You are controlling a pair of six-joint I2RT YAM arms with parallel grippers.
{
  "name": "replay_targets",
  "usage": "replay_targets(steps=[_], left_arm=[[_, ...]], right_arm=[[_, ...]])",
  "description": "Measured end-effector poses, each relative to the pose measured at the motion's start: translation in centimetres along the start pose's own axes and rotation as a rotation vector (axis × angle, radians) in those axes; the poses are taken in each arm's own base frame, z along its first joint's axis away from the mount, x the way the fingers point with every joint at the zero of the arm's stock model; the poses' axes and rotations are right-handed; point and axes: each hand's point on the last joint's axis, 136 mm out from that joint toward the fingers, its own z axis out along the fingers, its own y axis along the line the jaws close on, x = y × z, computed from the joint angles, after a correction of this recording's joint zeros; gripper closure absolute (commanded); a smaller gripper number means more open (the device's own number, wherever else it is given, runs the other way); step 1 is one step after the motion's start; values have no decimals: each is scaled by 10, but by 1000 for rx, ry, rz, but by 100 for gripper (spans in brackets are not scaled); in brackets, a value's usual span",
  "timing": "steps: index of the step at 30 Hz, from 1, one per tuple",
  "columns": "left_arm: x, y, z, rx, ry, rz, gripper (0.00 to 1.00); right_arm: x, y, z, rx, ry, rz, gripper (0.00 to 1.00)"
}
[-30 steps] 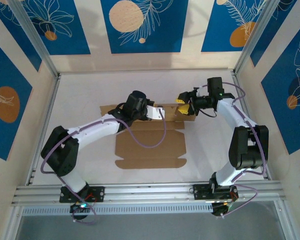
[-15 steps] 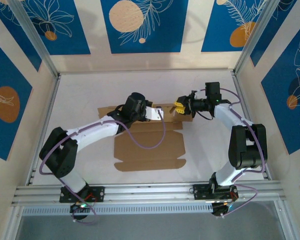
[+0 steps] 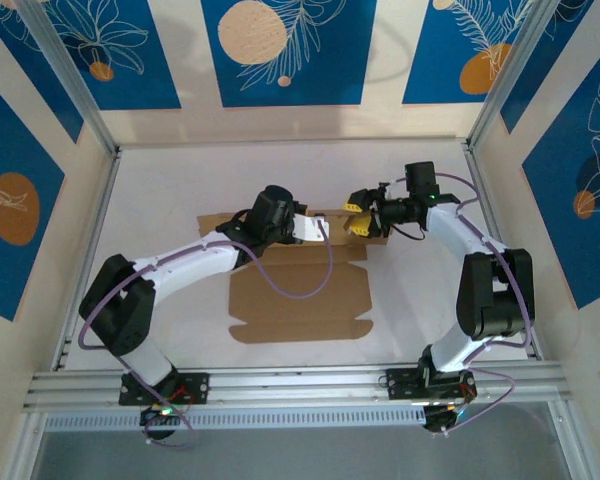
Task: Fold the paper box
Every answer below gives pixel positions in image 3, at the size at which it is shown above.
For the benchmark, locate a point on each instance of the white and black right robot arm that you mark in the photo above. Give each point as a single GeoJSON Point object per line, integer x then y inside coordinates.
{"type": "Point", "coordinates": [450, 225]}

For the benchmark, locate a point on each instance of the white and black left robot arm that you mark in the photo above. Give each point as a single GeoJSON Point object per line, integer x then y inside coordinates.
{"type": "Point", "coordinates": [190, 265]}

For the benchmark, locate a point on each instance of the black controller board with LED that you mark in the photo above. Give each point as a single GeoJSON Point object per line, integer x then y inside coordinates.
{"type": "Point", "coordinates": [160, 417]}
{"type": "Point", "coordinates": [440, 420]}

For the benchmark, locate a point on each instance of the aluminium table side rail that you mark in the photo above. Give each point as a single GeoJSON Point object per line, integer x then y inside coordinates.
{"type": "Point", "coordinates": [96, 225]}
{"type": "Point", "coordinates": [493, 220]}

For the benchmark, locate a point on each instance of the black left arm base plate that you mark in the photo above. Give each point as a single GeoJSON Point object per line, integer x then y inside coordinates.
{"type": "Point", "coordinates": [197, 387]}

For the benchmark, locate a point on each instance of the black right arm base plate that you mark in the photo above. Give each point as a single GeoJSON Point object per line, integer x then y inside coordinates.
{"type": "Point", "coordinates": [400, 385]}

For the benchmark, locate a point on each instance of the horizontal aluminium mounting rail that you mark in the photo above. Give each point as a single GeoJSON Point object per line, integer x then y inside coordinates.
{"type": "Point", "coordinates": [300, 385]}

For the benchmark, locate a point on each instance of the brown cardboard paper box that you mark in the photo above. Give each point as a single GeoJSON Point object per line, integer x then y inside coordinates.
{"type": "Point", "coordinates": [300, 315]}

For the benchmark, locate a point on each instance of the aluminium frame leg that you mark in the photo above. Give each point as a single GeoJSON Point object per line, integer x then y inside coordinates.
{"type": "Point", "coordinates": [27, 450]}
{"type": "Point", "coordinates": [567, 450]}

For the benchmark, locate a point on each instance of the slanted aluminium frame post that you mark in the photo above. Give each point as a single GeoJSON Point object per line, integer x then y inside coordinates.
{"type": "Point", "coordinates": [523, 65]}
{"type": "Point", "coordinates": [73, 75]}

